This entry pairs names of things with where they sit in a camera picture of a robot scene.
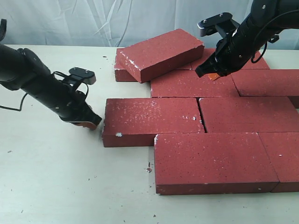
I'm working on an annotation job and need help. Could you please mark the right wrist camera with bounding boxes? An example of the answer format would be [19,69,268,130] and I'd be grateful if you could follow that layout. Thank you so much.
[197,12,240,38]

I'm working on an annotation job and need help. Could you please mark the white backdrop cloth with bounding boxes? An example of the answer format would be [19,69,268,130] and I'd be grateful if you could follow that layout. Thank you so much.
[0,0,299,51]

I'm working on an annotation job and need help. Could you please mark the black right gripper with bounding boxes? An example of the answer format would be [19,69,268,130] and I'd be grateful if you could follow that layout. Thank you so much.
[195,25,263,81]

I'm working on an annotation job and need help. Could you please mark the red brick top back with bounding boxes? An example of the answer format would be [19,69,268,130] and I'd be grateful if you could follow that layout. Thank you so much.
[116,28,205,83]

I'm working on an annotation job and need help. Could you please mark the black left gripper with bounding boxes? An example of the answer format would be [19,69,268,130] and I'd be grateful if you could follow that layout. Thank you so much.
[50,81,102,130]

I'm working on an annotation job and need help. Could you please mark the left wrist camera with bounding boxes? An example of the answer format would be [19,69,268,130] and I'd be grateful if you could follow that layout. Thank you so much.
[69,67,96,85]

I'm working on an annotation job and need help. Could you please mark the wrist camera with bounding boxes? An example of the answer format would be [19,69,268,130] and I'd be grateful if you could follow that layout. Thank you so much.
[197,12,240,38]
[69,67,96,85]

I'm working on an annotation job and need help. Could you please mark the red brick back left base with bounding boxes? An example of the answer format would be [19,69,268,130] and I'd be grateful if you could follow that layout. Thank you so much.
[114,64,137,82]

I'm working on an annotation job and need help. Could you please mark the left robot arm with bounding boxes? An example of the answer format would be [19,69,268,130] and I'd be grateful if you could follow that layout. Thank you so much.
[0,45,102,130]

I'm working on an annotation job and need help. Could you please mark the red brick middle row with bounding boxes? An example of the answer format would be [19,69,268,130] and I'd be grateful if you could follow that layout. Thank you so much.
[199,97,299,133]

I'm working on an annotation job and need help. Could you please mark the red brick base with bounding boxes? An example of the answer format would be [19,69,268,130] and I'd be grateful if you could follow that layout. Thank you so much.
[114,64,137,82]
[191,48,270,70]

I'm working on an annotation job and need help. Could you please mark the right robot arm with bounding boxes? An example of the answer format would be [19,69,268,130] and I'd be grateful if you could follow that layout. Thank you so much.
[195,0,299,77]

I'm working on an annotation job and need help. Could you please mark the red brick right second row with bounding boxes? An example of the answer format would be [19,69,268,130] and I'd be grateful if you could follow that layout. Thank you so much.
[231,69,299,97]

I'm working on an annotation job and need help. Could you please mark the red brick back right base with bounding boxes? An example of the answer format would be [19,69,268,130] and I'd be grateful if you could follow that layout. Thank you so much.
[191,48,270,70]

